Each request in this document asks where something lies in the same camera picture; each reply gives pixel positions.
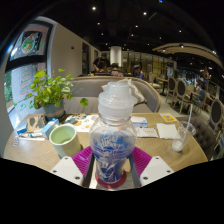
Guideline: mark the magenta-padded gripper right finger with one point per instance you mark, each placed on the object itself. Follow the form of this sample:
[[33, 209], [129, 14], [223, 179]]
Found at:
[[155, 170]]

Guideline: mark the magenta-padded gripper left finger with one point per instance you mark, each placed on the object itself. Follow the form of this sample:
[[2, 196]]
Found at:
[[68, 170]]

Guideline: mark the clear blue-labelled drink bottle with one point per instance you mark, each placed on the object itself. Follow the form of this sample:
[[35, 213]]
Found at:
[[113, 143]]

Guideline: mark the light green cup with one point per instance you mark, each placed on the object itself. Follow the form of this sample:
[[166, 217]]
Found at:
[[65, 141]]

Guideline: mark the white flat packet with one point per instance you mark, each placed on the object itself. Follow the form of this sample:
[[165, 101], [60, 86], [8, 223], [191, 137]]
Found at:
[[147, 132]]

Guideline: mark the clear plastic cup with straw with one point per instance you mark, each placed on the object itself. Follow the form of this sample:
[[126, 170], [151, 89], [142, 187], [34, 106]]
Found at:
[[181, 140]]

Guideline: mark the white paper napkin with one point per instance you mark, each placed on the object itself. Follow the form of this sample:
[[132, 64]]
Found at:
[[167, 130]]

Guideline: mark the blue white carton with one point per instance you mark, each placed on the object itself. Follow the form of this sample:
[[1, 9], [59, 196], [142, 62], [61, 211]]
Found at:
[[50, 128]]

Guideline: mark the brown card stand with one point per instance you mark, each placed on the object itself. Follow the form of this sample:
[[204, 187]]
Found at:
[[36, 122]]

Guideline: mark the pill blister pack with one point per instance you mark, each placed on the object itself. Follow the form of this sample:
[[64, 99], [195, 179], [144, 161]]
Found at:
[[16, 140]]

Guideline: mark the small blue box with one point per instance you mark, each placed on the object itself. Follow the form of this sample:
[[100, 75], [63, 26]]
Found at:
[[21, 128]]

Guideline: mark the potted green plant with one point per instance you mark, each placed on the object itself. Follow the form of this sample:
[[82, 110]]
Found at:
[[50, 90]]

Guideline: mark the large glass window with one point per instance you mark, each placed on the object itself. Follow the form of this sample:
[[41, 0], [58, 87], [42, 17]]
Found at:
[[23, 86]]

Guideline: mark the person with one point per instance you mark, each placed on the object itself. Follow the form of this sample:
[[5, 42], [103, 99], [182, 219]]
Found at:
[[116, 70], [138, 72], [101, 63]]

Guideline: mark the white round column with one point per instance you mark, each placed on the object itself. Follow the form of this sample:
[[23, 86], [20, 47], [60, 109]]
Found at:
[[116, 56]]

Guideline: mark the group of ceiling lights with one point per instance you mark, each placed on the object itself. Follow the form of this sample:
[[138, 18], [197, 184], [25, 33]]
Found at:
[[144, 13]]

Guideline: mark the framed wall picture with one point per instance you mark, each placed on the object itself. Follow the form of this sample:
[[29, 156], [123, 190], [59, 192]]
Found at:
[[30, 41]]

